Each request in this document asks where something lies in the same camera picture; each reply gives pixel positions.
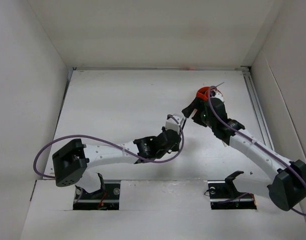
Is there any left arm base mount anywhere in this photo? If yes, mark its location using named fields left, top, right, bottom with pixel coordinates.
left=72, top=177, right=121, bottom=211

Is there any aluminium side rail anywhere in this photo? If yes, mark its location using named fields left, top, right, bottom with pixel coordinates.
left=242, top=67, right=275, bottom=150

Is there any orange round organizer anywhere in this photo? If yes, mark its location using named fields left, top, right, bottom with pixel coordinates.
left=195, top=86, right=217, bottom=101

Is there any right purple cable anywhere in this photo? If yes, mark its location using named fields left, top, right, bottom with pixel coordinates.
left=207, top=85, right=306, bottom=216

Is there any green-capped pen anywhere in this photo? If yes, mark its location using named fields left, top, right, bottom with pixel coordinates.
left=181, top=109, right=194, bottom=130

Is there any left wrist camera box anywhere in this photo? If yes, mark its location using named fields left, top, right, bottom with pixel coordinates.
left=165, top=114, right=185, bottom=134

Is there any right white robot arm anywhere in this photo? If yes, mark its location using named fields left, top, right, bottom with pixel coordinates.
left=181, top=97, right=306, bottom=211

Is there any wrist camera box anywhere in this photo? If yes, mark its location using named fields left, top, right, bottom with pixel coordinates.
left=165, top=114, right=185, bottom=134
left=210, top=89, right=225, bottom=103

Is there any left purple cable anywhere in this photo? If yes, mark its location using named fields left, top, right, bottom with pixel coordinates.
left=33, top=114, right=185, bottom=203

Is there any purple cable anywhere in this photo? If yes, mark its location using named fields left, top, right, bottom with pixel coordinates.
left=207, top=85, right=306, bottom=216
left=33, top=114, right=185, bottom=203

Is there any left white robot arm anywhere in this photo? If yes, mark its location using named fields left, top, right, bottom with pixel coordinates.
left=52, top=127, right=182, bottom=199

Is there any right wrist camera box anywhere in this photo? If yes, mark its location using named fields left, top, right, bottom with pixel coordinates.
left=210, top=89, right=225, bottom=103

